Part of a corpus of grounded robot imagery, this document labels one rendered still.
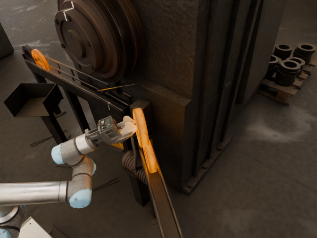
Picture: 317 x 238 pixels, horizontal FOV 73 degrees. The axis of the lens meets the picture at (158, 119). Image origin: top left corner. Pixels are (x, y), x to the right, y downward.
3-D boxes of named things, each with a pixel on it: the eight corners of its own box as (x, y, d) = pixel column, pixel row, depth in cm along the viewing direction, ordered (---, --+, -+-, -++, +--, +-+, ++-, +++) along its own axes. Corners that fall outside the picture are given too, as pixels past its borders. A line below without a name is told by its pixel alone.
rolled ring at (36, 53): (45, 75, 185) (49, 73, 186) (46, 66, 169) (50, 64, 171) (30, 57, 182) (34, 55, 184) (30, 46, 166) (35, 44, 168)
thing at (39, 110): (59, 147, 199) (20, 82, 149) (87, 148, 197) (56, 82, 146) (49, 166, 185) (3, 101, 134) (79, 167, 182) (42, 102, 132)
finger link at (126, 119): (137, 114, 82) (115, 123, 82) (143, 123, 86) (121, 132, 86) (136, 108, 84) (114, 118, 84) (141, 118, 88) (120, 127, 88)
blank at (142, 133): (138, 100, 88) (130, 102, 88) (147, 123, 76) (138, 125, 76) (142, 129, 98) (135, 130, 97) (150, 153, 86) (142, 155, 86)
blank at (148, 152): (153, 165, 110) (146, 166, 110) (146, 136, 108) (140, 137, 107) (159, 176, 95) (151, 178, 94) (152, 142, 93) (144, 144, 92)
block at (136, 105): (145, 125, 136) (142, 95, 119) (155, 131, 132) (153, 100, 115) (134, 135, 130) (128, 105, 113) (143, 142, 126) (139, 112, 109)
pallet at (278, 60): (193, 68, 284) (195, 35, 253) (224, 45, 325) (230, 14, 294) (288, 106, 223) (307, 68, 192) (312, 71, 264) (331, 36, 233)
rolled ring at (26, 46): (27, 47, 175) (31, 46, 176) (19, 44, 185) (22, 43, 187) (38, 68, 186) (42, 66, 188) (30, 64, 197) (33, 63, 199)
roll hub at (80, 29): (75, 59, 116) (55, 2, 96) (110, 76, 102) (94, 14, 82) (66, 63, 113) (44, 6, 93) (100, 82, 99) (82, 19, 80)
